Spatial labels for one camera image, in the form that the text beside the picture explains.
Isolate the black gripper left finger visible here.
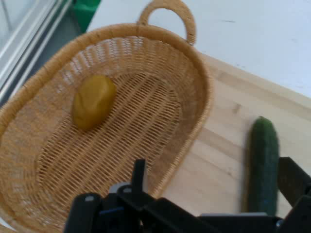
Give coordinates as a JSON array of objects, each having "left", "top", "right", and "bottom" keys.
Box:
[{"left": 64, "top": 159, "right": 214, "bottom": 233}]

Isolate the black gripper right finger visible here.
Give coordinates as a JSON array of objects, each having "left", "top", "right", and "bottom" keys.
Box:
[{"left": 276, "top": 156, "right": 311, "bottom": 233}]

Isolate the yellow orange fruit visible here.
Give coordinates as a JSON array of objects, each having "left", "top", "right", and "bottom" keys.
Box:
[{"left": 72, "top": 74, "right": 117, "bottom": 131}]

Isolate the dark green cucumber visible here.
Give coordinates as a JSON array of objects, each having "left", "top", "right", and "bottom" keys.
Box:
[{"left": 246, "top": 116, "right": 280, "bottom": 216}]

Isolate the wooden cutting board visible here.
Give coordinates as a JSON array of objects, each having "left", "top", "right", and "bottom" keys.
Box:
[{"left": 155, "top": 52, "right": 311, "bottom": 216}]

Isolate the woven wicker basket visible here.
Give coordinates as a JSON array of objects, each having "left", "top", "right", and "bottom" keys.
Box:
[{"left": 0, "top": 0, "right": 214, "bottom": 233}]

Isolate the green foam building block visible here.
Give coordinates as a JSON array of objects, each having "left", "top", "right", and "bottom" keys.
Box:
[{"left": 72, "top": 0, "right": 102, "bottom": 33}]

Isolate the aluminium window rail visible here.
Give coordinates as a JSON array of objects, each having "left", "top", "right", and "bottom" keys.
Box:
[{"left": 0, "top": 0, "right": 73, "bottom": 102}]

